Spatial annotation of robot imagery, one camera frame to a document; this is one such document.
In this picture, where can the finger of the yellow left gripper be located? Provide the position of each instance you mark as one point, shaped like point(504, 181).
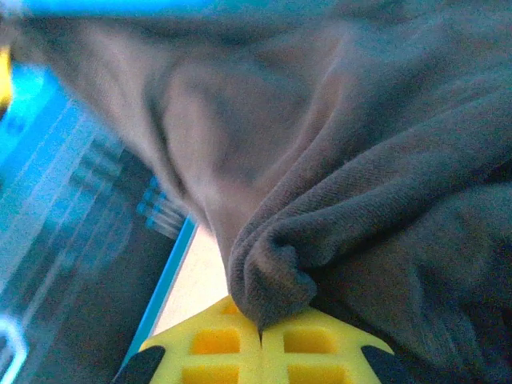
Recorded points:
point(4, 76)

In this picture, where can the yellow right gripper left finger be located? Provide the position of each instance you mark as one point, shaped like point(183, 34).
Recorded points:
point(208, 352)

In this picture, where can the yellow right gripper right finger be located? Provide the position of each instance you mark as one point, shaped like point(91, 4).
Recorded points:
point(320, 352)

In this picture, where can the dark grey t-shirt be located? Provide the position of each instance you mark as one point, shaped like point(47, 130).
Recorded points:
point(320, 160)

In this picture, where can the blue table edge strip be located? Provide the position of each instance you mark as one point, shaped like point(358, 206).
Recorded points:
point(168, 280)

